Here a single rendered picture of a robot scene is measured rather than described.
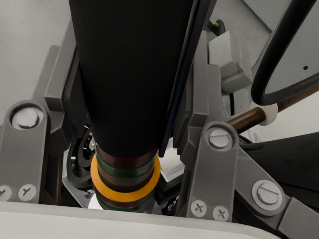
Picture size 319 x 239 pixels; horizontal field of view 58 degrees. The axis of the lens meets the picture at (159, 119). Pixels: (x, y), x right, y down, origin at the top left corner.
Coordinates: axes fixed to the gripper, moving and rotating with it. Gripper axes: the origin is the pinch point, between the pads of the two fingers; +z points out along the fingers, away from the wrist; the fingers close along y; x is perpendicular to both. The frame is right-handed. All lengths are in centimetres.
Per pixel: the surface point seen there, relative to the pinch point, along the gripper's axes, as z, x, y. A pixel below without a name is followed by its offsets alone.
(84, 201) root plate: 4.6, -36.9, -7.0
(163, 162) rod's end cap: 1.3, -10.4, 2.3
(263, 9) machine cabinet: 196, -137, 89
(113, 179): -1.8, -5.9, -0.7
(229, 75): 31.4, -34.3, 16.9
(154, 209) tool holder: -0.5, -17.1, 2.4
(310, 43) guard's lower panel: 91, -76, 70
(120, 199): -2.3, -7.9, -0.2
